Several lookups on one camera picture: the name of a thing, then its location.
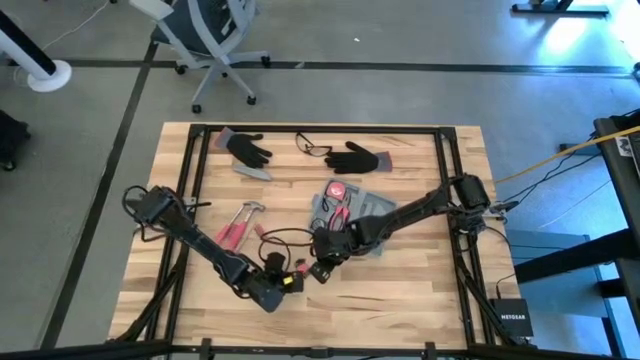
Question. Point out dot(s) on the grey utility knife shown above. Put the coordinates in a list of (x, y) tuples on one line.
[(252, 173)]

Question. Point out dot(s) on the white pole round base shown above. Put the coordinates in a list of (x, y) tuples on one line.
[(30, 55)]

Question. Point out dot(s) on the grey plastic tool case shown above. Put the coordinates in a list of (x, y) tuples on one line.
[(372, 210)]

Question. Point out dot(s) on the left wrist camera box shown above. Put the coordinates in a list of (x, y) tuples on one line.
[(275, 262)]

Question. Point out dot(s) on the black table rig frame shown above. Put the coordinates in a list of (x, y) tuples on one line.
[(350, 129)]

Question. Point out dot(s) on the black glove grey red cuff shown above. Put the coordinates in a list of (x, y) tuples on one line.
[(355, 161), (247, 149)]

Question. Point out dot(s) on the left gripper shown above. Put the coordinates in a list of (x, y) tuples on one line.
[(285, 285)]

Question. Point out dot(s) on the black Netgear switch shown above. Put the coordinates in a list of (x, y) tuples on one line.
[(513, 317)]

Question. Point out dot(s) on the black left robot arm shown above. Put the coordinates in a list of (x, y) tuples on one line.
[(210, 250)]

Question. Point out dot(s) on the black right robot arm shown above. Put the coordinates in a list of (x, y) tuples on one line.
[(410, 212)]

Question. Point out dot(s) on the grey mesh office chair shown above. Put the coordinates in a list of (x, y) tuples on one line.
[(200, 25)]

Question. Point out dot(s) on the black wheeled base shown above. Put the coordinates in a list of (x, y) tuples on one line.
[(10, 140)]

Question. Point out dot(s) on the black stand base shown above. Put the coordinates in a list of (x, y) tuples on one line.
[(560, 7)]

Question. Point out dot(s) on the black safety glasses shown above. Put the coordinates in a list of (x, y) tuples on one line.
[(298, 145)]

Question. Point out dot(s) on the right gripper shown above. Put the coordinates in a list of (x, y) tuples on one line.
[(334, 245)]

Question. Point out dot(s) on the small pink box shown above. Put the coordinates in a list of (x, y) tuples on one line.
[(302, 267)]

